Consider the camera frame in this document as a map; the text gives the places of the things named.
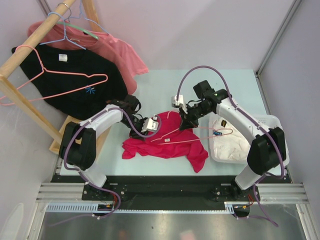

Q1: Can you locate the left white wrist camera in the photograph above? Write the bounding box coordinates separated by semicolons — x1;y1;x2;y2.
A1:
141;115;161;133

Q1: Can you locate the blue wire hanger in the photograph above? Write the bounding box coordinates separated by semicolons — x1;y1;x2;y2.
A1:
66;0;109;34
40;12;86;50

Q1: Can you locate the blue wire hanger front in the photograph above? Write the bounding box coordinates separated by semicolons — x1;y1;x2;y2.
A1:
40;12;86;50

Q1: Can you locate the pink wire hanger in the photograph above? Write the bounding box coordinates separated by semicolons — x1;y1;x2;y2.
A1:
0;45;109;106
149;111;234;145

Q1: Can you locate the aluminium corner post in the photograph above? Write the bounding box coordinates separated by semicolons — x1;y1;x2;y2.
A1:
255;0;304;78

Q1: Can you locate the magenta t shirt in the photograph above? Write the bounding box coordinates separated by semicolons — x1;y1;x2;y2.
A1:
121;111;209;173

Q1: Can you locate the salmon pink t shirt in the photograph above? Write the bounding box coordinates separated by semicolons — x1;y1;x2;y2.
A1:
41;24;149;95

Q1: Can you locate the white laundry basket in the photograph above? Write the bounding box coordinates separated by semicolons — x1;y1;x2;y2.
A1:
208;114;291;165

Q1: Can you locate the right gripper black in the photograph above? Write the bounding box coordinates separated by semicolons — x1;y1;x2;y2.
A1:
179;102;212;131

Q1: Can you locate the blue wire hanger rear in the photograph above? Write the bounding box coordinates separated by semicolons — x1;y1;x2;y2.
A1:
66;0;109;34

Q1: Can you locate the white slotted cable duct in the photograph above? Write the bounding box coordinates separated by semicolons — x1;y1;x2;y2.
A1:
46;201;237;215

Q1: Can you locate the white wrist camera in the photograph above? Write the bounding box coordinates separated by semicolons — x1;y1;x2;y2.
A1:
141;115;161;133
171;94;188;114

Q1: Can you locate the black t shirt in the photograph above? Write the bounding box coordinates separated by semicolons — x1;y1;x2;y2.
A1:
20;45;128;120

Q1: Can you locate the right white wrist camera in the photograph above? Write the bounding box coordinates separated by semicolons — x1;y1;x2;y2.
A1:
171;94;188;114

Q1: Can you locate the wooden clothes rack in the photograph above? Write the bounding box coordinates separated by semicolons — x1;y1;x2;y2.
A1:
0;0;110;154

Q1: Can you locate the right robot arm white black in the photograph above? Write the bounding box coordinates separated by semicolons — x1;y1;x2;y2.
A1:
171;80;288;201

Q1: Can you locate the green plastic hanger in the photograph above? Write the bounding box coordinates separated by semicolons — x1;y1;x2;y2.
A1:
55;21;99;41

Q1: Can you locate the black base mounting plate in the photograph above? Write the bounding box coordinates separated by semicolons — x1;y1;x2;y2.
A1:
51;174;261;217

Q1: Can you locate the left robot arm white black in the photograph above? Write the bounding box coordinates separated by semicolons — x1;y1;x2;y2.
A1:
58;95;161;200

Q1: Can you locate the white t shirt in basket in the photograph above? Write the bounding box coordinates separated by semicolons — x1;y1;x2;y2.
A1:
209;117;250;165

